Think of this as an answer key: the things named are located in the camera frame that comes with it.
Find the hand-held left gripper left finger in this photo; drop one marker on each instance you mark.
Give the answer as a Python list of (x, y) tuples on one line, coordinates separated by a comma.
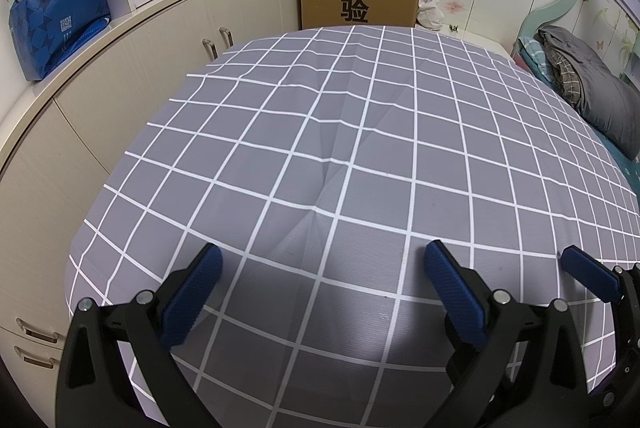
[(192, 295)]

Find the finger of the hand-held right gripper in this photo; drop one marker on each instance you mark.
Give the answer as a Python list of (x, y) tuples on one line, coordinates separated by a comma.
[(590, 273)]

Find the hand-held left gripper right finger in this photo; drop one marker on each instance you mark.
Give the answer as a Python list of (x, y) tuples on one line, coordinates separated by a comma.
[(455, 295)]

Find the blue candy print bedsheet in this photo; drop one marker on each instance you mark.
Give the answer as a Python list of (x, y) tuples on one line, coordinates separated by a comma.
[(631, 173)]

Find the grey duvet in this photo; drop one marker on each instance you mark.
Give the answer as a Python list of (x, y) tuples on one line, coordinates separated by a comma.
[(600, 87)]

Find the grey checked tablecloth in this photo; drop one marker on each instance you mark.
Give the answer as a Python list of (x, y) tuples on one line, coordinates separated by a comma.
[(350, 132)]

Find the blue checked pillow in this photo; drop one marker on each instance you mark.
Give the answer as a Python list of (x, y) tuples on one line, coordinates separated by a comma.
[(532, 52)]

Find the beige low cabinet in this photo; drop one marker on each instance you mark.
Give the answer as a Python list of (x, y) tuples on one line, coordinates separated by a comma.
[(150, 57)]

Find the white plastic bag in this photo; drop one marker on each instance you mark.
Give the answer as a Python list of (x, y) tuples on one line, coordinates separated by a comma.
[(431, 15)]

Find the pale pink butterfly sticker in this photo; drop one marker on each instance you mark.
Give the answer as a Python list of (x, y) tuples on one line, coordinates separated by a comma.
[(455, 6)]

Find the blue shopping bag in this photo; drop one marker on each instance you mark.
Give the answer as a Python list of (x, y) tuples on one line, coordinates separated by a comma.
[(55, 22)]

